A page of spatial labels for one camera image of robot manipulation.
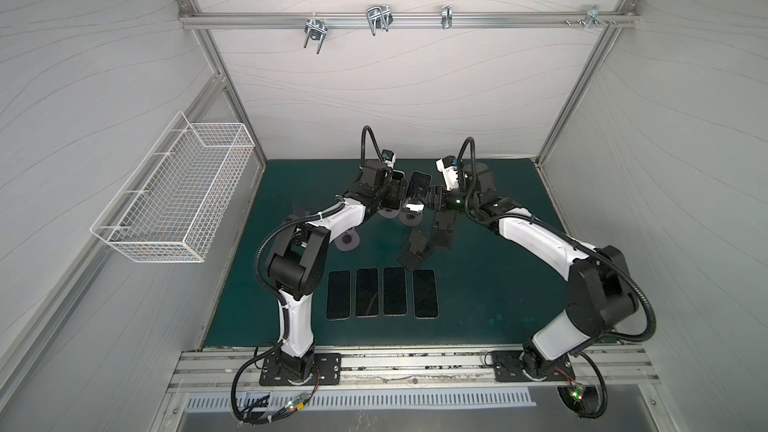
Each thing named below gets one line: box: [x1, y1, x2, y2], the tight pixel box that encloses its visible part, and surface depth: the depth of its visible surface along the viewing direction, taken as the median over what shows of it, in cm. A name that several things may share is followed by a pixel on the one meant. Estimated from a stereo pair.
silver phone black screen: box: [326, 270, 351, 321], surface depth 86 cm
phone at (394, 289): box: [382, 266, 408, 317], surface depth 87 cm
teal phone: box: [412, 269, 439, 319], surface depth 87 cm
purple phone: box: [355, 267, 380, 319], surface depth 89 cm
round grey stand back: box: [399, 211, 423, 226], surface depth 106 cm
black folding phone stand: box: [396, 227, 434, 272], surface depth 92 cm
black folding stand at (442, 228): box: [432, 210, 456, 250], surface depth 99 cm
